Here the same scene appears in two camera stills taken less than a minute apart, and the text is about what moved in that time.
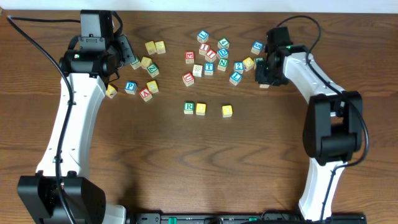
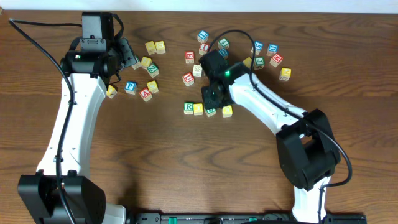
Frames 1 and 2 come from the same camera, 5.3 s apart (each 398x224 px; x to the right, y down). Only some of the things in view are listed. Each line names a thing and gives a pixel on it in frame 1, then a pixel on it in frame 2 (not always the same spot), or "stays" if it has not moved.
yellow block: x=227 y=111 stays
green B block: x=264 y=86 → x=210 y=112
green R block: x=189 y=107 stays
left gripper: x=125 y=50 stays
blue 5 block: x=257 y=47 stays
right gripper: x=259 y=77 → x=208 y=101
